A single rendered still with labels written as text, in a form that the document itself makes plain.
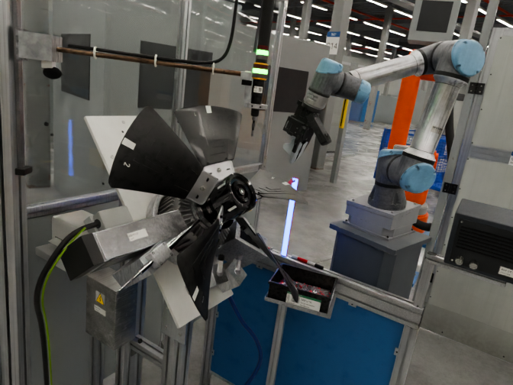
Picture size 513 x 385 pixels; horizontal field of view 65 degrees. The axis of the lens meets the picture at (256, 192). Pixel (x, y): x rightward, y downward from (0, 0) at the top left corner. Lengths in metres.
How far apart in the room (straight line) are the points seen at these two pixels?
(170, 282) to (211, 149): 0.42
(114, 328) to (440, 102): 1.32
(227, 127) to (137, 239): 0.48
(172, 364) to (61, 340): 0.66
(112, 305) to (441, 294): 2.26
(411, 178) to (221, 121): 0.69
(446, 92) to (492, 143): 1.32
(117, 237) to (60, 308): 0.89
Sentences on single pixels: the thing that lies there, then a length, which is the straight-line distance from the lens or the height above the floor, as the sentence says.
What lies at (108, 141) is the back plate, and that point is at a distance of 1.34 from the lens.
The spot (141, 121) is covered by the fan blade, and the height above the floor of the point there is 1.40.
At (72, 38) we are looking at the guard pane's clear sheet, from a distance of 1.65.
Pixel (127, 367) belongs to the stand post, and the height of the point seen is 0.45.
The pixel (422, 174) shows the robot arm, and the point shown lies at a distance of 1.52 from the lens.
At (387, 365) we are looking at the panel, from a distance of 1.69.
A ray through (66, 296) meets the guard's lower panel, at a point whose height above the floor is 0.58.
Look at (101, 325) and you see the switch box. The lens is 1.50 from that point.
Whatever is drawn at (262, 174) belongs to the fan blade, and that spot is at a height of 1.21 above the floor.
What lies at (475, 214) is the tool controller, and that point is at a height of 1.23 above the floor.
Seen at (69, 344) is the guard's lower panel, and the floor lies 0.35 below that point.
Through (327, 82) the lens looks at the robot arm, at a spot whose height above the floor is 1.55.
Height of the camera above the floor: 1.53
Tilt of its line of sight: 15 degrees down
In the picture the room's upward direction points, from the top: 8 degrees clockwise
